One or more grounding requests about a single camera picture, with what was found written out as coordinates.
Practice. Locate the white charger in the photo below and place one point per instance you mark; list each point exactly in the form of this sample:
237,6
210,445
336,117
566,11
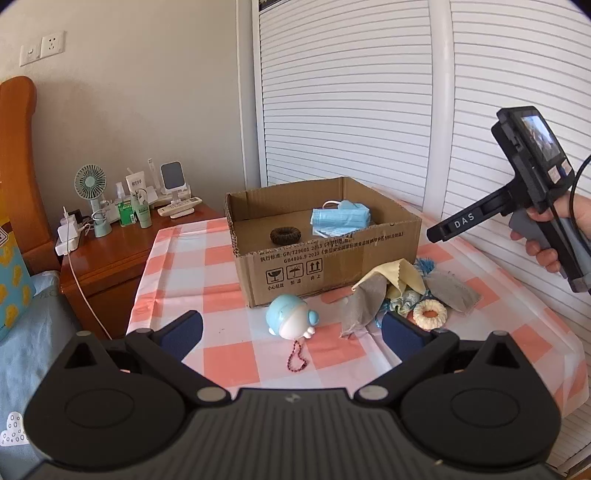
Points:
69,228

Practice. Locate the yellow cloth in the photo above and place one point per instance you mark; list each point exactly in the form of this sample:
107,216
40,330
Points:
397,277

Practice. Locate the white phone stand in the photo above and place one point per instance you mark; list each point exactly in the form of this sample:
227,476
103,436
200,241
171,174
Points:
171,175

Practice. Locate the black adapter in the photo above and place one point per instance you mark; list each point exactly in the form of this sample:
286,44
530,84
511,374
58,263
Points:
78,217

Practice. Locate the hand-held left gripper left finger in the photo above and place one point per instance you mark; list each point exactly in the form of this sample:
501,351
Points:
184,334

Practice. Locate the grey cloth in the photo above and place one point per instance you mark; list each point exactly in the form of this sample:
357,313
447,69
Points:
362,304
450,288

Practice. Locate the person's right hand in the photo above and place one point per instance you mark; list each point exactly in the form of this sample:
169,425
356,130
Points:
547,261

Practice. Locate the white wall switch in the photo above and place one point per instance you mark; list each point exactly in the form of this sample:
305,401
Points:
30,55

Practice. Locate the green bottle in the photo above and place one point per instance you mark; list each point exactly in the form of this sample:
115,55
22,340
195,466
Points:
125,214

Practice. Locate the wooden headboard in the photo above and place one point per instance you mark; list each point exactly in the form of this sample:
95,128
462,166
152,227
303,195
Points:
23,161

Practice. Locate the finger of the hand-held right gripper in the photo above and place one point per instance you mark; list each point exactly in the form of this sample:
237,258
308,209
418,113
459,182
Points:
438,231

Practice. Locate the blue face mask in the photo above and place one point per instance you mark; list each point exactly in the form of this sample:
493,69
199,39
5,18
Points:
339,219

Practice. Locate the green desk fan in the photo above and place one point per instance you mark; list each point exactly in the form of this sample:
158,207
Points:
90,182

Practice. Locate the dark brown hair scrunchie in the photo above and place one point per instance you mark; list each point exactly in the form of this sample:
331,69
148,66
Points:
275,235

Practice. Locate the white louvred wardrobe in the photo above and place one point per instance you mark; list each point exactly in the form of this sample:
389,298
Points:
346,92

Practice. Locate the white router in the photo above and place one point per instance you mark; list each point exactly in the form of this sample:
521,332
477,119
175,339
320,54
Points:
152,191

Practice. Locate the white wall socket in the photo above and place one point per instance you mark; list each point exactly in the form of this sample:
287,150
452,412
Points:
53,45

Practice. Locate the white hair scrunchie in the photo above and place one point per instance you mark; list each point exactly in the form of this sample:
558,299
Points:
439,307

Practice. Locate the cardboard box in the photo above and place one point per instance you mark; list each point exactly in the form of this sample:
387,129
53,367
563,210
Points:
286,272

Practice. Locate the white remote control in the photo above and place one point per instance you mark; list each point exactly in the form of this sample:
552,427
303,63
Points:
180,207

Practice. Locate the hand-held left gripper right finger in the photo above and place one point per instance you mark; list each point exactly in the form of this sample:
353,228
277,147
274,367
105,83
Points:
406,337

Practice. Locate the blue tassel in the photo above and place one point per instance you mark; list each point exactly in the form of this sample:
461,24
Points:
424,265

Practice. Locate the wooden nightstand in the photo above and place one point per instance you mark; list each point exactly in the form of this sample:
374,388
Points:
115,258

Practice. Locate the blue bedsheet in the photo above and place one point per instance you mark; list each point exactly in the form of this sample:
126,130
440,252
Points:
32,360

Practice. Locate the blue patterned pouch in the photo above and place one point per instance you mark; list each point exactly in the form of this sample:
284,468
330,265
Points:
406,301

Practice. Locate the white power strip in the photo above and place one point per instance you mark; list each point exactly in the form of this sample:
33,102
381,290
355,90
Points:
69,248

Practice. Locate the light green tube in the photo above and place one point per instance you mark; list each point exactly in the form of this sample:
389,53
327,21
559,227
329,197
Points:
143,214

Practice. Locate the white tube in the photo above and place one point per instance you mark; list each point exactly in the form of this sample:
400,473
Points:
136,182

